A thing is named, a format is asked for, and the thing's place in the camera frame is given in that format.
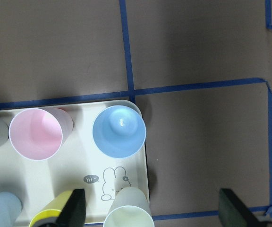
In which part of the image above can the pink plastic cup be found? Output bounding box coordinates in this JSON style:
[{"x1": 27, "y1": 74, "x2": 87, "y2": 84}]
[{"x1": 9, "y1": 107, "x2": 73, "y2": 161}]

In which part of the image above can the cream plastic tray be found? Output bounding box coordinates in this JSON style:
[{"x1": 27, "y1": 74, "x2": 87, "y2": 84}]
[{"x1": 0, "y1": 100, "x2": 149, "y2": 227}]

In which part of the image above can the light blue plastic cup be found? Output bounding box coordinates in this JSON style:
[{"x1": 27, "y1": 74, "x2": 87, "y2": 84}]
[{"x1": 92, "y1": 105, "x2": 146, "y2": 158}]

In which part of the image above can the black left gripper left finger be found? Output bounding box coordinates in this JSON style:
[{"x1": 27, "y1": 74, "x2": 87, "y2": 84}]
[{"x1": 56, "y1": 189, "x2": 86, "y2": 227}]

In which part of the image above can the yellow plastic cup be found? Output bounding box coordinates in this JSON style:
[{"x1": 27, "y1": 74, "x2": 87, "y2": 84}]
[{"x1": 29, "y1": 191, "x2": 73, "y2": 227}]

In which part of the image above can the cream white plastic cup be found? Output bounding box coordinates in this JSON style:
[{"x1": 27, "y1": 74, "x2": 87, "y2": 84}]
[{"x1": 103, "y1": 187, "x2": 155, "y2": 227}]

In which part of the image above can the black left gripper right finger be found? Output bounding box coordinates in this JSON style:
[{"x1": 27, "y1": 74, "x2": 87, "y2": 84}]
[{"x1": 218, "y1": 189, "x2": 260, "y2": 227}]

